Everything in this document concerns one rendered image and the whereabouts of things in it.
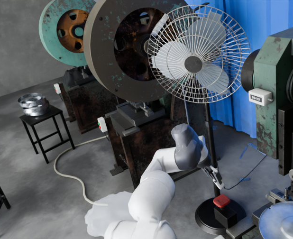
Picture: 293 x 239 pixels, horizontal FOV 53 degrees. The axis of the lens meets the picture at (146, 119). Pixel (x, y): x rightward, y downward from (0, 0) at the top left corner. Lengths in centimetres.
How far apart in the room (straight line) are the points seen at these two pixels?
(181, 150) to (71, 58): 280
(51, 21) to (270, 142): 294
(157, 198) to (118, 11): 141
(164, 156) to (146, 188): 29
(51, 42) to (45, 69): 372
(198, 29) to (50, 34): 232
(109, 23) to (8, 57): 537
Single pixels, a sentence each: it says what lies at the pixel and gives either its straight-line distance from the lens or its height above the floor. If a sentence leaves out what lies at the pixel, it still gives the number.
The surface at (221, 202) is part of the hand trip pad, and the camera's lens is 148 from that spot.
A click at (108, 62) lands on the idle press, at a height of 130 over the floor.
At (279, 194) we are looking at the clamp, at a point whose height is 76.
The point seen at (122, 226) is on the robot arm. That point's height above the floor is 115.
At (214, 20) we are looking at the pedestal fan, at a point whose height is 150.
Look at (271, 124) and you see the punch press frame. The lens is 116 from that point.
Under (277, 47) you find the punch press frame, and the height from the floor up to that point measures 147.
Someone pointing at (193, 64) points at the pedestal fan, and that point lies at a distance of 164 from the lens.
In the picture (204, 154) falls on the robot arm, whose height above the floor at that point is 109.
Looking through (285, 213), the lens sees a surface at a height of 78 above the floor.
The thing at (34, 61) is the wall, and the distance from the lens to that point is 729.
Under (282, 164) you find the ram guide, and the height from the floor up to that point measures 104.
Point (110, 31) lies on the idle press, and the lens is 201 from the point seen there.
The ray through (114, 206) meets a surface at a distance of 248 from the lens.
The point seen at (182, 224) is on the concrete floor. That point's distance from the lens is 246.
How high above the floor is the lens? 177
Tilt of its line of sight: 26 degrees down
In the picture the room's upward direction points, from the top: 13 degrees counter-clockwise
